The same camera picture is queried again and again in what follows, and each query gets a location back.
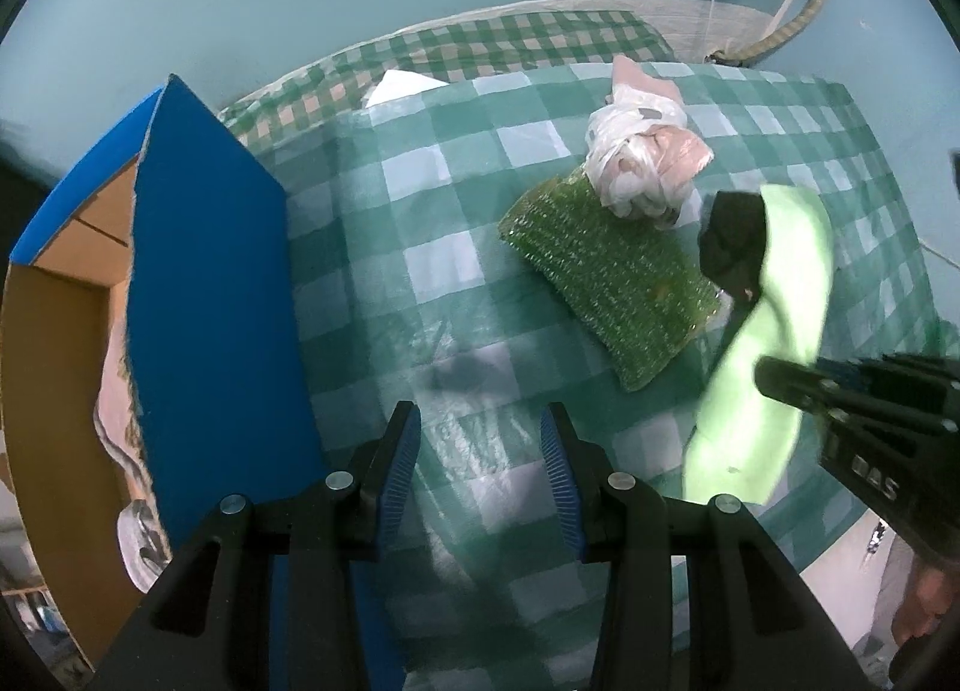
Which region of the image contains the black cloth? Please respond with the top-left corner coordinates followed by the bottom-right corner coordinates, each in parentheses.
top-left (697, 190), bottom-right (767, 302)

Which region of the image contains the cardboard box with blue outside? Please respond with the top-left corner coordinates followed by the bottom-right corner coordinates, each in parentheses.
top-left (0, 72), bottom-right (410, 691)

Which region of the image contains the green bubble wrap pad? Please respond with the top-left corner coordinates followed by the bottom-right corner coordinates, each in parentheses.
top-left (499, 166), bottom-right (728, 393)

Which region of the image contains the white paper sheet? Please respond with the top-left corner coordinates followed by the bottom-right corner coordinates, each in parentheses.
top-left (364, 68), bottom-right (451, 109)

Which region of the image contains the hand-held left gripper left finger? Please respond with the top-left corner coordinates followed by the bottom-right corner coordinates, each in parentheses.
top-left (90, 401), bottom-right (422, 691)

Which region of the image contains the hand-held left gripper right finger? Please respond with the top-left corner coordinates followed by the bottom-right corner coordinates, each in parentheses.
top-left (540, 402), bottom-right (863, 691)

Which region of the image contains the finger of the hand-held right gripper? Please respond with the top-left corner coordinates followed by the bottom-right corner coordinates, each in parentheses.
top-left (840, 352), bottom-right (960, 401)
top-left (754, 355), bottom-right (841, 413)

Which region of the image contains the green beige checkered tablecloth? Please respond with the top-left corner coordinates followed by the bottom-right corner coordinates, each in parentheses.
top-left (217, 8), bottom-right (672, 152)

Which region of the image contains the green white checkered tablecloth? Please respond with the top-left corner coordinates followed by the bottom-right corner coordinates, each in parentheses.
top-left (277, 61), bottom-right (960, 662)

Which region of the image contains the white plastic bag bundle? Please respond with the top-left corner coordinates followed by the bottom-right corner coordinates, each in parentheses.
top-left (585, 57), bottom-right (713, 231)

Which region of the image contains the person's right hand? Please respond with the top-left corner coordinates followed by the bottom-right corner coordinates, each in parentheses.
top-left (892, 563), bottom-right (957, 651)

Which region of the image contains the light green cloth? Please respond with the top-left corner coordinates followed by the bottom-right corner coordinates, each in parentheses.
top-left (681, 183), bottom-right (835, 504)

